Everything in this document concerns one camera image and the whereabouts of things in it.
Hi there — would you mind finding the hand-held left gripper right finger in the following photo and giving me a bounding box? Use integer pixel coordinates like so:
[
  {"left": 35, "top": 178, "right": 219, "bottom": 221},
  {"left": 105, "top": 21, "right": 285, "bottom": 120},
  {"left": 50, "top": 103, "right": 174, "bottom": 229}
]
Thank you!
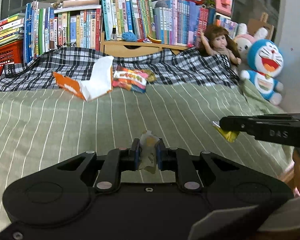
[{"left": 156, "top": 139, "right": 245, "bottom": 193}]

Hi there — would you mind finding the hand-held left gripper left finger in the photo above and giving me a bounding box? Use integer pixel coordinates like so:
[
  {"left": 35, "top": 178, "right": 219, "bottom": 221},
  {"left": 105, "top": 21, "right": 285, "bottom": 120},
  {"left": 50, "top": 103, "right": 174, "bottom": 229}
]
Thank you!
[{"left": 52, "top": 139, "right": 141, "bottom": 193}]

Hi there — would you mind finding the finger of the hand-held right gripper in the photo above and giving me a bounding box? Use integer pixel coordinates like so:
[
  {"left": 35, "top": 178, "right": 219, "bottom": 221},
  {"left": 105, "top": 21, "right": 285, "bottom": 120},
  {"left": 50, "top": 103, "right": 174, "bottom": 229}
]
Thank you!
[{"left": 219, "top": 116, "right": 256, "bottom": 137}]

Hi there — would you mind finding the clear plastic wrapper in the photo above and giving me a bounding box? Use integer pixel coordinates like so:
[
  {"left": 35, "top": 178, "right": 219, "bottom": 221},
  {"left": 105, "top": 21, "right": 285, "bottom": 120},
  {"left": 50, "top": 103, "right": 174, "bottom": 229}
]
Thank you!
[{"left": 139, "top": 130, "right": 159, "bottom": 174}]

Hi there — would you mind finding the golden foil wrapper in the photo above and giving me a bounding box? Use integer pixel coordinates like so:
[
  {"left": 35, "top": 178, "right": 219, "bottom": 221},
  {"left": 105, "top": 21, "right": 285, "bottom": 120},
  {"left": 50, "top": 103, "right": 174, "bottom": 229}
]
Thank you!
[{"left": 212, "top": 120, "right": 240, "bottom": 143}]

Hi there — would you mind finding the black white plaid blanket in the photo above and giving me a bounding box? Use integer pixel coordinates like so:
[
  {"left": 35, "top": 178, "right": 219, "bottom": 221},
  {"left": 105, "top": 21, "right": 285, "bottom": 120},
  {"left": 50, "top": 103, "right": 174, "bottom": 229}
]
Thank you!
[{"left": 0, "top": 47, "right": 240, "bottom": 92}]

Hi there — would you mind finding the blue cat plush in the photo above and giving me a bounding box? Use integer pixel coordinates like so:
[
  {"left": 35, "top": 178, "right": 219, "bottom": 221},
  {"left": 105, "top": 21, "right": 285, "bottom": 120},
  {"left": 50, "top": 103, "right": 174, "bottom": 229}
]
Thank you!
[{"left": 241, "top": 39, "right": 284, "bottom": 105}]

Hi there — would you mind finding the green striped bed sheet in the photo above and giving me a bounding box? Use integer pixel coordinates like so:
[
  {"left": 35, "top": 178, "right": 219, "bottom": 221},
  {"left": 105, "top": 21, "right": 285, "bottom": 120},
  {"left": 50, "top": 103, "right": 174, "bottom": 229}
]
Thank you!
[{"left": 0, "top": 80, "right": 294, "bottom": 230}]

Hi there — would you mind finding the colourful snack wrapper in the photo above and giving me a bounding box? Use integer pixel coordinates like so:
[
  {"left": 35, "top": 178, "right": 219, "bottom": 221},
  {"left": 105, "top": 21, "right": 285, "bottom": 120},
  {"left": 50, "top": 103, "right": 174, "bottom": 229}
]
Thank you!
[{"left": 112, "top": 65, "right": 147, "bottom": 93}]

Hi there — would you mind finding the shiny gold purple wrapper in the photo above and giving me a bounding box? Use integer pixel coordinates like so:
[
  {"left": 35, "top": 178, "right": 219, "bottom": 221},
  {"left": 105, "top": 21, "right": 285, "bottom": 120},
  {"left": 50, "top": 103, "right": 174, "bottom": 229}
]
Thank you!
[{"left": 144, "top": 69, "right": 157, "bottom": 83}]

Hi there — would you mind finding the white pink bunny plush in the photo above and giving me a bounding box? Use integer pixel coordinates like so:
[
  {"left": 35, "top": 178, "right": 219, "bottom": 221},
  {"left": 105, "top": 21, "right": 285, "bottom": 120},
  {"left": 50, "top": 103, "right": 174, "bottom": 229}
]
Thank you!
[{"left": 234, "top": 24, "right": 268, "bottom": 55}]

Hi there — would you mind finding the brown haired doll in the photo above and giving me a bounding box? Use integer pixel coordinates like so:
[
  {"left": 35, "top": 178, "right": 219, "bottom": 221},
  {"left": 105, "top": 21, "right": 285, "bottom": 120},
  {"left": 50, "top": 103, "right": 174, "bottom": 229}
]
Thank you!
[{"left": 199, "top": 25, "right": 242, "bottom": 67}]

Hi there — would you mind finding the torn orange white carton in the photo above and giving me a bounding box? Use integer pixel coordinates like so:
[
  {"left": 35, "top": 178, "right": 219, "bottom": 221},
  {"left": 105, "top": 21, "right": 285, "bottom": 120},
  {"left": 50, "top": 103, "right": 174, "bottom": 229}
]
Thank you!
[{"left": 52, "top": 55, "right": 115, "bottom": 102}]

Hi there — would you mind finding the small wooden easel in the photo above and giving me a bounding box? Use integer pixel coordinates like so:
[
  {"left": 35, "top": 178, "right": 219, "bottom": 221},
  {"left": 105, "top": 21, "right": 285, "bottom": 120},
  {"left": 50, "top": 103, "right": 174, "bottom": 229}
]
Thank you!
[{"left": 247, "top": 12, "right": 275, "bottom": 40}]

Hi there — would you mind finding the wooden drawer organiser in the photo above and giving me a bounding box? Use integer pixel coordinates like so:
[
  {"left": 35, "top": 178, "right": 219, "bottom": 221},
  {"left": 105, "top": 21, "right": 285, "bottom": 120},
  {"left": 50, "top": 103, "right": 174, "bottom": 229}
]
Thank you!
[{"left": 100, "top": 31, "right": 190, "bottom": 58}]

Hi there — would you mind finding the blue yarn ball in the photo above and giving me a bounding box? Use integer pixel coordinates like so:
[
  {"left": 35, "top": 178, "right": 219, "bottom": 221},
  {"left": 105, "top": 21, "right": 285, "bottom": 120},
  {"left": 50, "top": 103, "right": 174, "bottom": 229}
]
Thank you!
[{"left": 121, "top": 31, "right": 138, "bottom": 42}]

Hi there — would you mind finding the row of upright books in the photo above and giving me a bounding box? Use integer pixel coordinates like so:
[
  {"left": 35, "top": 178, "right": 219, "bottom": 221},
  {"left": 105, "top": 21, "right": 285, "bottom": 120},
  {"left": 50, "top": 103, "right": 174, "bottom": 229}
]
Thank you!
[
  {"left": 100, "top": 0, "right": 239, "bottom": 48},
  {"left": 24, "top": 1, "right": 102, "bottom": 63}
]

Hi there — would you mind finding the beige cardboard box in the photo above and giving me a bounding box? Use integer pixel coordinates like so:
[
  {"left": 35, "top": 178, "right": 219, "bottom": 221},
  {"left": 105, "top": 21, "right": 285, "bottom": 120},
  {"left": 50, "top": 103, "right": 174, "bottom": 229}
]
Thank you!
[{"left": 62, "top": 0, "right": 102, "bottom": 8}]

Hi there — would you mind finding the stack of flat books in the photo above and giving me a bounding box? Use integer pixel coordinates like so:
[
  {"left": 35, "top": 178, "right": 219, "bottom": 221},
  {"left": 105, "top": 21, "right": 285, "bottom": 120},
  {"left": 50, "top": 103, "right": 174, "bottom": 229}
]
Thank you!
[{"left": 0, "top": 14, "right": 25, "bottom": 51}]

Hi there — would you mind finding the wooden bead string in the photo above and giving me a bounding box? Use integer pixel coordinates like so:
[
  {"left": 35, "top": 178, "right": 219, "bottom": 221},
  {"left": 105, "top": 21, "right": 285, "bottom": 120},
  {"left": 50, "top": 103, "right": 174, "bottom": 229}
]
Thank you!
[{"left": 51, "top": 0, "right": 74, "bottom": 10}]

